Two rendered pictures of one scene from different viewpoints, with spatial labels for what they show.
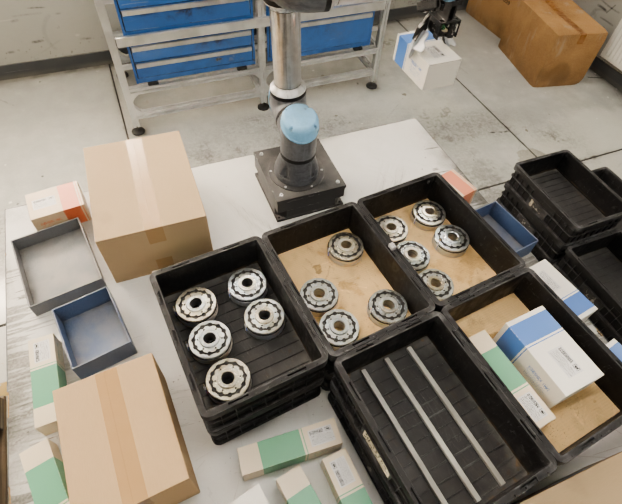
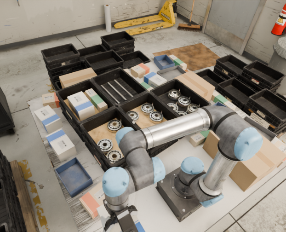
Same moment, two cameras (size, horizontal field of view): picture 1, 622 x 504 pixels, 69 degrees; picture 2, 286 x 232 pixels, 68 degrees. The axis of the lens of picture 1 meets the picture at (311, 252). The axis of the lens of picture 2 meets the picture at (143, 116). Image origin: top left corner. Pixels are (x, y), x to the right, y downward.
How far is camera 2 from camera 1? 1.74 m
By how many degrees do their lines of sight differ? 81
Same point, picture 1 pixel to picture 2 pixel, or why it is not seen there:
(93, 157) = (277, 151)
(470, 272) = (98, 136)
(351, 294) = (145, 121)
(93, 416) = (201, 84)
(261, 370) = (166, 99)
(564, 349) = (76, 101)
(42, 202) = (283, 148)
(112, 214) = not seen: hidden behind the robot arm
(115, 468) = (190, 78)
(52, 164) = not seen: outside the picture
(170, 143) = (253, 166)
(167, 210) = not seen: hidden behind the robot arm
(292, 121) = (195, 159)
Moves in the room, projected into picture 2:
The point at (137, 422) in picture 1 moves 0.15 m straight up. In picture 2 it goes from (191, 84) to (195, 69)
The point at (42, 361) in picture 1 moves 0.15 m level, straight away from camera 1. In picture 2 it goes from (227, 102) to (244, 108)
